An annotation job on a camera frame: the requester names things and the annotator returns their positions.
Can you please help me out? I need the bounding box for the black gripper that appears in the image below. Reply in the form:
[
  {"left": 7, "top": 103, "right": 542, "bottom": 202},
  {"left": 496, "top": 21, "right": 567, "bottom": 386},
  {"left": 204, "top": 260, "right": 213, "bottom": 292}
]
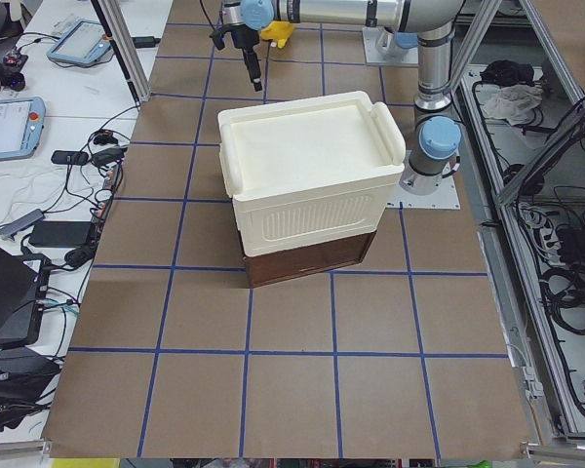
[{"left": 233, "top": 24, "right": 263, "bottom": 92}]

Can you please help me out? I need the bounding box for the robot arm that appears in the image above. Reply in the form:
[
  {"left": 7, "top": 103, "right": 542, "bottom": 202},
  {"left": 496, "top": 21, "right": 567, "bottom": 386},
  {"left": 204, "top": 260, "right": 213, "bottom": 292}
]
[{"left": 211, "top": 1, "right": 462, "bottom": 195}]

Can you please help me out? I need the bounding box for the yellow plush dinosaur toy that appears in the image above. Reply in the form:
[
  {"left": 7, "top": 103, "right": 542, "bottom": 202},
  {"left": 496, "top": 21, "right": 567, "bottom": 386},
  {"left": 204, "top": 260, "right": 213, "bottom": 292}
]
[{"left": 259, "top": 20, "right": 295, "bottom": 49}]

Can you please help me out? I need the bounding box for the upper teach pendant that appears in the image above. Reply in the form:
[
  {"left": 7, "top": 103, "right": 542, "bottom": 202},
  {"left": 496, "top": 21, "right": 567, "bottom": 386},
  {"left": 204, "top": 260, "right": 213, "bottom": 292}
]
[{"left": 46, "top": 19, "right": 111, "bottom": 67}]

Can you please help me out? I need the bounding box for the teach pendant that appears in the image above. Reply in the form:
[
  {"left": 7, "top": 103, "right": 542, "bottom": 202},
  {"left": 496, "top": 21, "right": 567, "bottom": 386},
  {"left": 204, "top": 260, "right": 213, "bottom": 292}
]
[
  {"left": 46, "top": 19, "right": 111, "bottom": 67},
  {"left": 0, "top": 97, "right": 46, "bottom": 161}
]

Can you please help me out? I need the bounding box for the brown wooden cabinet base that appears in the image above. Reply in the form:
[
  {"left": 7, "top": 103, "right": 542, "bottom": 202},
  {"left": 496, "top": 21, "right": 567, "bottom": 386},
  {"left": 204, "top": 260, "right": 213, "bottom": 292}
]
[{"left": 241, "top": 231, "right": 376, "bottom": 288}]

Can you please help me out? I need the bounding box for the lower teach pendant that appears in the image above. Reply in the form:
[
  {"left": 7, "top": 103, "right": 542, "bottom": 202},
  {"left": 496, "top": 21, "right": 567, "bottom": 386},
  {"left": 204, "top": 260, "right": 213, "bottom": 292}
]
[{"left": 0, "top": 97, "right": 46, "bottom": 161}]

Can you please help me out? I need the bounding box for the white cloth rag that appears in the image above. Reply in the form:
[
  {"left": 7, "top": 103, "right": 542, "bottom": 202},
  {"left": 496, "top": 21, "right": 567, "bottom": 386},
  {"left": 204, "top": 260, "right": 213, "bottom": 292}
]
[{"left": 482, "top": 84, "right": 543, "bottom": 126}]

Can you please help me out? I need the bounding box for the black laptop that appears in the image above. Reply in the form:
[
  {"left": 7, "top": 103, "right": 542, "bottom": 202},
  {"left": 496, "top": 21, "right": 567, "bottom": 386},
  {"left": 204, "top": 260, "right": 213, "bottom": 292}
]
[{"left": 0, "top": 248, "right": 50, "bottom": 349}]

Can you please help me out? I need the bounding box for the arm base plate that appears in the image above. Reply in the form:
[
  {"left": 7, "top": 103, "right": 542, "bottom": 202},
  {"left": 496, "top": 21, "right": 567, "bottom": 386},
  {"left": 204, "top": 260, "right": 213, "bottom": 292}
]
[
  {"left": 386, "top": 176, "right": 461, "bottom": 211},
  {"left": 362, "top": 27, "right": 418, "bottom": 67}
]

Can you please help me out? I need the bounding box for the aluminium frame post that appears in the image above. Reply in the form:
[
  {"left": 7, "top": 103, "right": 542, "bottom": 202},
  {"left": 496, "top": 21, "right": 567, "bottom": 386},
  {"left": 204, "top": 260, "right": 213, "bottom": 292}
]
[{"left": 91, "top": 0, "right": 151, "bottom": 107}]

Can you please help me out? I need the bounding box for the aluminium side frame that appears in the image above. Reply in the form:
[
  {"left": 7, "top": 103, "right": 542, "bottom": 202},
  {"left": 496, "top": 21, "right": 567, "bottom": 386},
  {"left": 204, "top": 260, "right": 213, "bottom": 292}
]
[{"left": 455, "top": 1, "right": 585, "bottom": 449}]

